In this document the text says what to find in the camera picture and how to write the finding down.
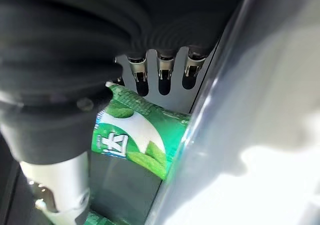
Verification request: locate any green mint gum package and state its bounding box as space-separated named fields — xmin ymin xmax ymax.
xmin=84 ymin=209 xmax=141 ymax=225

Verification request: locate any green mint gum canister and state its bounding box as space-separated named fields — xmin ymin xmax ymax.
xmin=91 ymin=81 xmax=192 ymax=181

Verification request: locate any glossy grey translucent container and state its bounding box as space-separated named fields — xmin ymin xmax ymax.
xmin=144 ymin=0 xmax=320 ymax=225

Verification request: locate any dark grey shelf board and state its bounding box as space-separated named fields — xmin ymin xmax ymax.
xmin=88 ymin=151 xmax=163 ymax=225

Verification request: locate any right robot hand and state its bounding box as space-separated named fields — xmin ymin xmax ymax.
xmin=0 ymin=0 xmax=248 ymax=225

